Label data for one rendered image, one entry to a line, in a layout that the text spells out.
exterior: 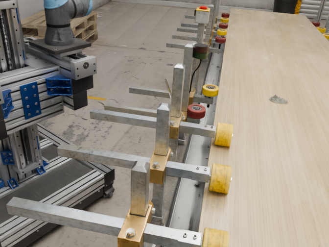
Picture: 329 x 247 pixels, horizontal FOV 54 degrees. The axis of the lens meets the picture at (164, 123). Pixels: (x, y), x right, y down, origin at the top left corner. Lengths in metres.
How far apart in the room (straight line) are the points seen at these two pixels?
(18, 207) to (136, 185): 0.30
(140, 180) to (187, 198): 0.66
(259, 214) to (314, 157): 0.39
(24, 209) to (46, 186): 1.24
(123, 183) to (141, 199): 1.63
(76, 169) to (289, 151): 1.39
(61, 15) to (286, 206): 1.30
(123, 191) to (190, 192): 0.99
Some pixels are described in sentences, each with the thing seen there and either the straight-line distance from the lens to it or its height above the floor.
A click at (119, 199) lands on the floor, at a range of 2.25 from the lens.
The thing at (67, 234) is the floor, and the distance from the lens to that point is 2.08.
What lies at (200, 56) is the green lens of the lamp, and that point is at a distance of 1.33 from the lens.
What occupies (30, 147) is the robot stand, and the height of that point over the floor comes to 0.47.
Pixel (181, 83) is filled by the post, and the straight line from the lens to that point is 1.12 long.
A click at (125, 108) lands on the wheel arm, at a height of 0.86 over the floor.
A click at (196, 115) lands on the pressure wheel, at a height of 0.89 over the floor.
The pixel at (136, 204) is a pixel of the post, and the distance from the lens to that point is 0.76.
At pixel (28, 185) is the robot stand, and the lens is 2.13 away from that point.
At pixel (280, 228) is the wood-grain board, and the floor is 0.90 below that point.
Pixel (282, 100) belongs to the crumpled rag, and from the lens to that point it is 1.60.
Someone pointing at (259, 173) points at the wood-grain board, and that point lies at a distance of 1.08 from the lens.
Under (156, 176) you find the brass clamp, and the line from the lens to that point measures 0.92.
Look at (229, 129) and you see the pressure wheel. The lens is 1.13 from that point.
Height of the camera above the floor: 1.53
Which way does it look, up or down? 29 degrees down
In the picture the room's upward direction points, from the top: 4 degrees clockwise
